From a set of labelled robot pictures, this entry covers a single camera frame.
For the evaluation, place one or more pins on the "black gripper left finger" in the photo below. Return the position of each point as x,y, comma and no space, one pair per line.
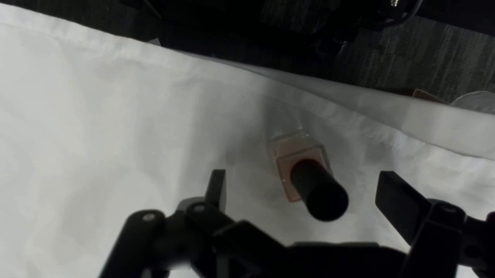
207,241

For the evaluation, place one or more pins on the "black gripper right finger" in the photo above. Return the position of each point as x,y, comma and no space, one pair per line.
439,237

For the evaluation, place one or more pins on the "beige nail polish bottle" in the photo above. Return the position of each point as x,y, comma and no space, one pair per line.
315,186

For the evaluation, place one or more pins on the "white tablecloth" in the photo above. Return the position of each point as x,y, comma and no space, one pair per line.
129,129

